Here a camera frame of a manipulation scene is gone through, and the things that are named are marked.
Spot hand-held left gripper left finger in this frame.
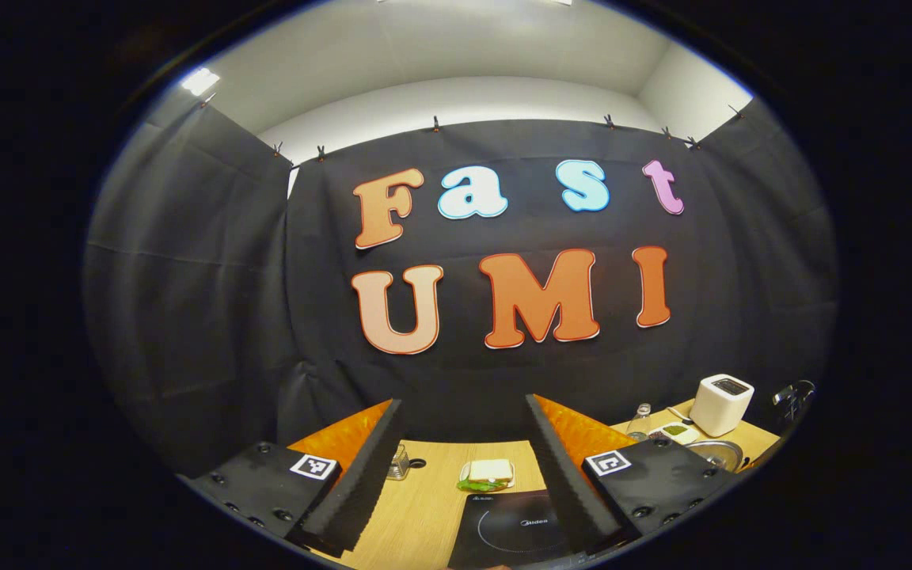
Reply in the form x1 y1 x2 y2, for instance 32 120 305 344
179 398 407 555

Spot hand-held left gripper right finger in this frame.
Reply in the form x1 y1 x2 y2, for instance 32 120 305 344
525 393 738 555

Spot black induction cooktop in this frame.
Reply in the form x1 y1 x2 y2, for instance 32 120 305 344
448 489 583 570

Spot steel pot with black handle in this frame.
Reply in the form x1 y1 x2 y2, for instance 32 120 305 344
682 439 744 473

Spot white toaster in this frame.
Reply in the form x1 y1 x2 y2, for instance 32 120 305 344
690 374 755 438

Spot small white plate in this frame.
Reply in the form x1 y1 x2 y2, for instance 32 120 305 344
458 459 516 493

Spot white divided bean dish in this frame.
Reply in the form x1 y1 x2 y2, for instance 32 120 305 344
648 422 701 446

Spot row of black cloth clips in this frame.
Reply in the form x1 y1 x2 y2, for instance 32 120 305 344
199 91 742 159

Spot small ceiling light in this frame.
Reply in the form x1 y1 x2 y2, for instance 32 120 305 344
179 67 222 97

